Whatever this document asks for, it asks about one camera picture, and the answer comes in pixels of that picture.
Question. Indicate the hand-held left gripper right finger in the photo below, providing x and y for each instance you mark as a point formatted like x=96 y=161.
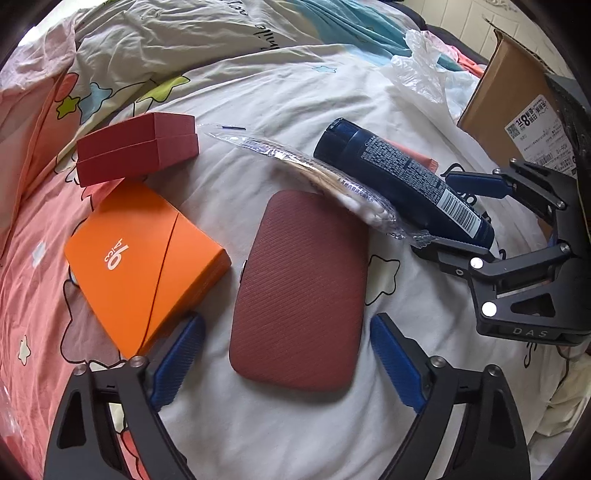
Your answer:
x=397 y=364

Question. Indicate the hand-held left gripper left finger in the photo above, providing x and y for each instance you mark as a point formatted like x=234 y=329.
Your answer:
x=180 y=360

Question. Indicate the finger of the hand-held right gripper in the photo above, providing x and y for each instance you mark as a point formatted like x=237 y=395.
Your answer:
x=455 y=258
x=480 y=182

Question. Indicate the small orange packet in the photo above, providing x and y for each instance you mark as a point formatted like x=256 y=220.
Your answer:
x=415 y=154

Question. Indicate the dark blue tube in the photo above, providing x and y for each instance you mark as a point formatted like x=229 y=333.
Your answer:
x=397 y=170

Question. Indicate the cardboard box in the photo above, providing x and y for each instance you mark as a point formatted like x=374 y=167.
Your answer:
x=503 y=87

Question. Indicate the orange box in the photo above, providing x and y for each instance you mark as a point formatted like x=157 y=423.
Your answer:
x=138 y=258

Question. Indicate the maroon textured case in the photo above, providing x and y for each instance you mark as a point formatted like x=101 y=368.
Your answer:
x=300 y=295

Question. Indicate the clear cotton swab packet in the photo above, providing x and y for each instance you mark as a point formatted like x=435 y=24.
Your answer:
x=323 y=173

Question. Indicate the dark red box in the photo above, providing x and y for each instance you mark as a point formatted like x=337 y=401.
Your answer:
x=124 y=159
x=120 y=134

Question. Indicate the white plastic bag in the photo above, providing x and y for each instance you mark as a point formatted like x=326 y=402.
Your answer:
x=425 y=69

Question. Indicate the star printed bed sheet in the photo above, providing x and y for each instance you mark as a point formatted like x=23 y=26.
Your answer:
x=277 y=115

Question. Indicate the pink sheet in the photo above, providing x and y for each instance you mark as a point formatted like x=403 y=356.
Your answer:
x=27 y=92

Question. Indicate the grey lettered duvet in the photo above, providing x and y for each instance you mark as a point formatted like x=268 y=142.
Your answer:
x=207 y=27

